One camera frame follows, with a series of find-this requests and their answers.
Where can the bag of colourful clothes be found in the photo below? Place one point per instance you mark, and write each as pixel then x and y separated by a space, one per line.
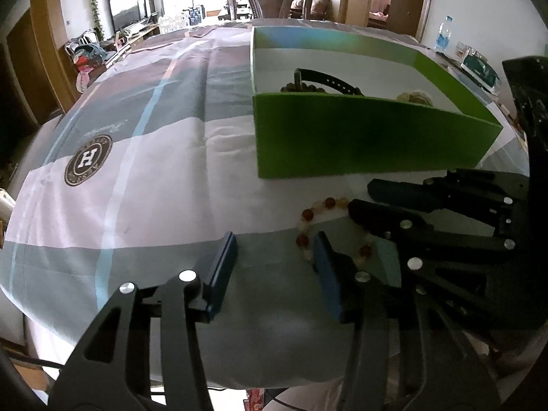
pixel 87 53

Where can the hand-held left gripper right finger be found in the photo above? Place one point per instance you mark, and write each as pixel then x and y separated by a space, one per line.
pixel 329 274

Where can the grey and white printed tablecloth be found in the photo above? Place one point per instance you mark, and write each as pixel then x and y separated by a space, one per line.
pixel 128 222

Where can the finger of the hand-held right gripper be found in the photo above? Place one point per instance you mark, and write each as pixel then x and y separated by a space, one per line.
pixel 385 218
pixel 402 192

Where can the green hanging vine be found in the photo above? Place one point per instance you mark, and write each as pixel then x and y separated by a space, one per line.
pixel 95 0

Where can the teal tissue packet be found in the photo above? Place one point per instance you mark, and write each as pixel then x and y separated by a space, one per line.
pixel 479 66

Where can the patterned cushion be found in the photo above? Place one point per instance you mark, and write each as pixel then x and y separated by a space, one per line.
pixel 321 4

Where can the clear water bottle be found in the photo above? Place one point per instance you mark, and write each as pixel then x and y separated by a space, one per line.
pixel 443 38

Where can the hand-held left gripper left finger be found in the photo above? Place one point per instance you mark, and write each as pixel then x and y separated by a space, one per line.
pixel 220 269

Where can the wooden television cabinet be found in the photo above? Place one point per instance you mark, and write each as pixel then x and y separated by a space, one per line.
pixel 139 34

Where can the green cardboard box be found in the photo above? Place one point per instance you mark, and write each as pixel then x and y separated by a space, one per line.
pixel 364 141

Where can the pack of blue bottles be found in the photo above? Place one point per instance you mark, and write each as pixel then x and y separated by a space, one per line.
pixel 193 15

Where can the flat screen television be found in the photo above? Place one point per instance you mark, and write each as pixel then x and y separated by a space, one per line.
pixel 124 8

